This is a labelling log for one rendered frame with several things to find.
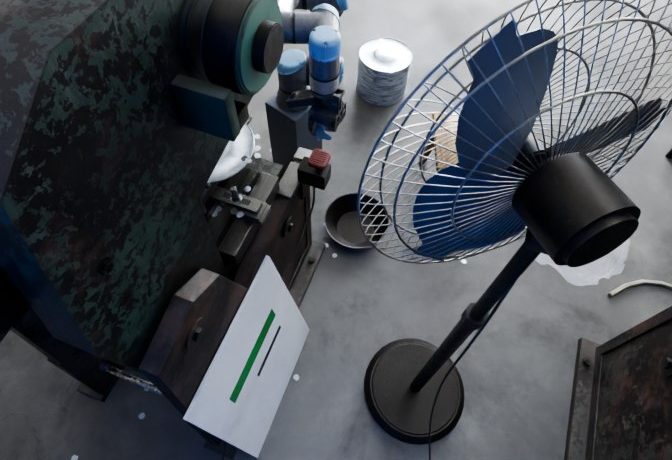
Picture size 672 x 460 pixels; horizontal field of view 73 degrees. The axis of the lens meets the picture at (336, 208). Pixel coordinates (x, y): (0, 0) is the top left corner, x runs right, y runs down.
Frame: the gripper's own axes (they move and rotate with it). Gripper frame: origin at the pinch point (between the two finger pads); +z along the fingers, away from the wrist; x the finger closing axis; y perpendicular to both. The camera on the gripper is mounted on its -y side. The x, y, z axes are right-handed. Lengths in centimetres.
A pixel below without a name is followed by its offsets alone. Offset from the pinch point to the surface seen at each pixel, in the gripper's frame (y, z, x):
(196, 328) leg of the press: 0, 4, -63
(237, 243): -8.4, 15.1, -34.8
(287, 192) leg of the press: -6.4, 21.3, -9.1
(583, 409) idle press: 118, 82, -12
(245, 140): -22.0, 7.3, -5.7
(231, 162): -21.3, 7.3, -15.1
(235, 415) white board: 7, 53, -72
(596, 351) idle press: 120, 82, 12
